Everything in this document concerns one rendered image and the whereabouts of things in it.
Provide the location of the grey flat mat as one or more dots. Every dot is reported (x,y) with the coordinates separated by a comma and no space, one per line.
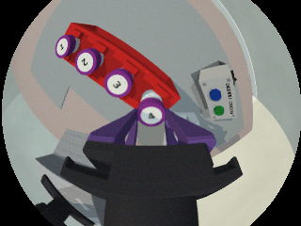
(169,33)

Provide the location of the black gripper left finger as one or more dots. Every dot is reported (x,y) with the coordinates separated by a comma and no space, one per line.
(116,131)

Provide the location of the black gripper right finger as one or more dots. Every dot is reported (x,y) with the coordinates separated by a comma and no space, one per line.
(186,131)

